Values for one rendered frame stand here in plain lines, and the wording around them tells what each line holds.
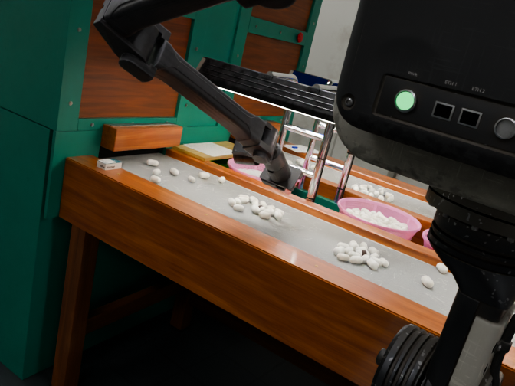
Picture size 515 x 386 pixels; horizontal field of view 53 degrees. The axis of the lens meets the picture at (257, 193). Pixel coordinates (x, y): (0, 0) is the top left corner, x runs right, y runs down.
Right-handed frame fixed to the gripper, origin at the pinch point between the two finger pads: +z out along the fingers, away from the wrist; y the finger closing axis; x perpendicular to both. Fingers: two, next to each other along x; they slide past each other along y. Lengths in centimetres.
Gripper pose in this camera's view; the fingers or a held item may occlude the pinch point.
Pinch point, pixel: (288, 191)
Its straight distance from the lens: 143.6
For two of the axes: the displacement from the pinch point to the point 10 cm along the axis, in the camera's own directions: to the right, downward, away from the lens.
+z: 2.8, 5.1, 8.1
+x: -5.1, 8.0, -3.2
